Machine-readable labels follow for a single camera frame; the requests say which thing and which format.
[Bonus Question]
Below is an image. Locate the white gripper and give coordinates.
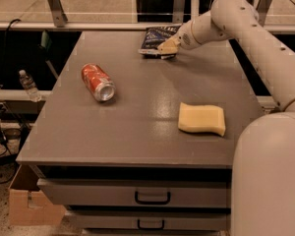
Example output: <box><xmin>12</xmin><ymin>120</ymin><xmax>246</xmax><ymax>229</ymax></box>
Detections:
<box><xmin>157</xmin><ymin>21</ymin><xmax>200</xmax><ymax>60</ymax></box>

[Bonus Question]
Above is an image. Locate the blue chip bag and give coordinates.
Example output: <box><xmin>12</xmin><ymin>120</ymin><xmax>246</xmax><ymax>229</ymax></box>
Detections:
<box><xmin>139</xmin><ymin>26</ymin><xmax>179</xmax><ymax>58</ymax></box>

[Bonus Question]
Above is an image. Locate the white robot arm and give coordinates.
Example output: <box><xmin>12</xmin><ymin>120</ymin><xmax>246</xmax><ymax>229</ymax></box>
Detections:
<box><xmin>158</xmin><ymin>0</ymin><xmax>295</xmax><ymax>236</ymax></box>

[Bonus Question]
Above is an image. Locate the yellow sponge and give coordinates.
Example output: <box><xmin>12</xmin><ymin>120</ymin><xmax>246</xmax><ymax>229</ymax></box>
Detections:
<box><xmin>178</xmin><ymin>102</ymin><xmax>226</xmax><ymax>137</ymax></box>

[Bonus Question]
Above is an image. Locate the red soda can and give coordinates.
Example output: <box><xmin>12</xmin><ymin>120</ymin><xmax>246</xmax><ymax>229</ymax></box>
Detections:
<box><xmin>81</xmin><ymin>63</ymin><xmax>116</xmax><ymax>102</ymax></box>

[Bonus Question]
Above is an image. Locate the clear plastic water bottle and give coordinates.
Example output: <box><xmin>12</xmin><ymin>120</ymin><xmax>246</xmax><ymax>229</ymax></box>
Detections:
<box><xmin>19</xmin><ymin>70</ymin><xmax>41</xmax><ymax>102</ymax></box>

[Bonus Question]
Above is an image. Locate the top grey drawer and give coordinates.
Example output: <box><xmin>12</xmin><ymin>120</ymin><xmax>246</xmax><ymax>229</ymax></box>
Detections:
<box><xmin>37</xmin><ymin>179</ymin><xmax>230</xmax><ymax>208</ymax></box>

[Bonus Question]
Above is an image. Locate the grey drawer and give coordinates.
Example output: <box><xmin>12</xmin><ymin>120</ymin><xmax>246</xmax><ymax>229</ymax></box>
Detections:
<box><xmin>66</xmin><ymin>210</ymin><xmax>229</xmax><ymax>231</ymax></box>
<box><xmin>37</xmin><ymin>179</ymin><xmax>230</xmax><ymax>208</ymax></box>

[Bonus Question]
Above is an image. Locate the cardboard box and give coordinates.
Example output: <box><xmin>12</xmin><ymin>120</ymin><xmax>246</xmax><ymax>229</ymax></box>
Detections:
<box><xmin>9</xmin><ymin>165</ymin><xmax>65</xmax><ymax>226</ymax></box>

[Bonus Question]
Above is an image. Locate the middle metal bracket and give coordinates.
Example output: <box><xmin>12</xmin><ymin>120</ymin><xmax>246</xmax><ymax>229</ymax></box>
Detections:
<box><xmin>172</xmin><ymin>0</ymin><xmax>185</xmax><ymax>24</ymax></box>

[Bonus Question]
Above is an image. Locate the metal bracket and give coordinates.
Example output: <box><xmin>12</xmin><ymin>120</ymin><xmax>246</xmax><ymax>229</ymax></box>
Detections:
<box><xmin>256</xmin><ymin>0</ymin><xmax>272</xmax><ymax>25</ymax></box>
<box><xmin>172</xmin><ymin>0</ymin><xmax>185</xmax><ymax>24</ymax></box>
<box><xmin>47</xmin><ymin>0</ymin><xmax>68</xmax><ymax>28</ymax></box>

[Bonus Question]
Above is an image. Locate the left metal bracket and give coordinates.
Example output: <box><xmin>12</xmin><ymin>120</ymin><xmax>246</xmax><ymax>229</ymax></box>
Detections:
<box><xmin>47</xmin><ymin>0</ymin><xmax>68</xmax><ymax>28</ymax></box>

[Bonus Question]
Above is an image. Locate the right metal bracket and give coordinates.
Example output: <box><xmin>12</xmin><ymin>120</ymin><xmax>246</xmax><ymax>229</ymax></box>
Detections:
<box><xmin>256</xmin><ymin>0</ymin><xmax>272</xmax><ymax>25</ymax></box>

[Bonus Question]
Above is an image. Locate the green handled tool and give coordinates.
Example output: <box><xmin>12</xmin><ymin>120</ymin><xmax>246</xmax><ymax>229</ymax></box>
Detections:
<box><xmin>39</xmin><ymin>30</ymin><xmax>58</xmax><ymax>79</ymax></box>

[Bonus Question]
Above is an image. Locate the black top drawer handle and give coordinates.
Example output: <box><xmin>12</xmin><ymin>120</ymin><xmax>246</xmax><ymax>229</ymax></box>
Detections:
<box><xmin>134</xmin><ymin>191</ymin><xmax>171</xmax><ymax>206</ymax></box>

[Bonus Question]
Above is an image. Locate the black drawer handle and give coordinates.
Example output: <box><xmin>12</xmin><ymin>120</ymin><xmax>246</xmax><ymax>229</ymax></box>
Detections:
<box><xmin>134</xmin><ymin>191</ymin><xmax>171</xmax><ymax>206</ymax></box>
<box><xmin>137</xmin><ymin>219</ymin><xmax>165</xmax><ymax>230</ymax></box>

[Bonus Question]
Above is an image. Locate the black cable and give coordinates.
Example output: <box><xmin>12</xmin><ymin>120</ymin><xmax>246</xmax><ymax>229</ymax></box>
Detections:
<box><xmin>0</xmin><ymin>18</ymin><xmax>23</xmax><ymax>185</ymax></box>

